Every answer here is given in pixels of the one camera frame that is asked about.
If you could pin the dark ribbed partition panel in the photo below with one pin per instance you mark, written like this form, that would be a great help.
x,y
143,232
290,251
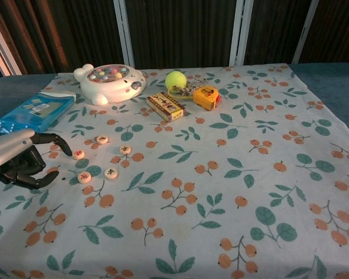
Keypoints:
x,y
180,32
75,35
273,29
337,29

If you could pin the yellow red card box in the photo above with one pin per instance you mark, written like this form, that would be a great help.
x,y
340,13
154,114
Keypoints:
x,y
165,106

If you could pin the yellow tennis ball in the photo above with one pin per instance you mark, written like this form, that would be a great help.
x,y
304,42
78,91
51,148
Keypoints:
x,y
176,80

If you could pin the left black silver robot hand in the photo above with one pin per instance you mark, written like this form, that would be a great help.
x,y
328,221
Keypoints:
x,y
11,151

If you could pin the black-character round chess piece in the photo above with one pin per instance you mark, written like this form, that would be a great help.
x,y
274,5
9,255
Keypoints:
x,y
125,149
111,173
102,139

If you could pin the red-character round chess piece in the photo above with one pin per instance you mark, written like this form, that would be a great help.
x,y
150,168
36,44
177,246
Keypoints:
x,y
78,153
84,176

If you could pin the floral fruit print tablecloth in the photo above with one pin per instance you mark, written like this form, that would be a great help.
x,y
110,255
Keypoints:
x,y
192,174

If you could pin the yellow tape measure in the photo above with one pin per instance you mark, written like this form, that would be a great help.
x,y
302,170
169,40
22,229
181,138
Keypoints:
x,y
205,97

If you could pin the blue tissue pack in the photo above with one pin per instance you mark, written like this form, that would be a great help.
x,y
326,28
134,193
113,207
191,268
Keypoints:
x,y
32,113

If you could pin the white seal fishing toy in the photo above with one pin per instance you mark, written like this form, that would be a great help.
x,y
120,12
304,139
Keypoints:
x,y
113,87

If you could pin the white partition frame post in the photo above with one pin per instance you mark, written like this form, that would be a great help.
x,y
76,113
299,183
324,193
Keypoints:
x,y
3,55
240,32
305,32
124,32

